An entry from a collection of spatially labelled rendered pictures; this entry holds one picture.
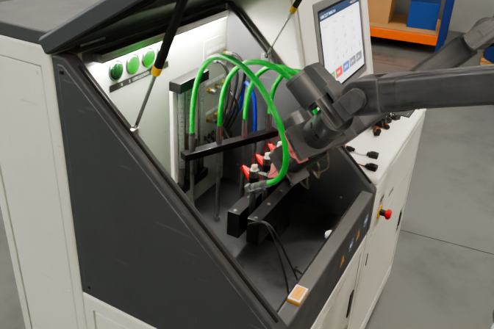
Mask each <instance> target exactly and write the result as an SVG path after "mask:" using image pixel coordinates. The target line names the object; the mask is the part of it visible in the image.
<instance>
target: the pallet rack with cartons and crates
mask: <svg viewBox="0 0 494 329"><path fill-rule="evenodd" d="M441 1H442V0H411V2H410V6H409V14H408V15H401V14H395V13H394V12H395V4H396V0H368V17H369V27H370V36H373V37H383V38H387V39H393V40H403V41H407V42H413V43H422V44H427V45H433V46H436V48H435V51H434V52H436V51H437V50H439V49H440V48H441V47H442V46H444V42H445V40H446V37H447V34H448V28H449V24H450V20H451V14H452V10H453V7H454V1H455V0H445V7H444V10H443V16H442V20H440V19H438V15H439V11H440V5H441Z"/></svg>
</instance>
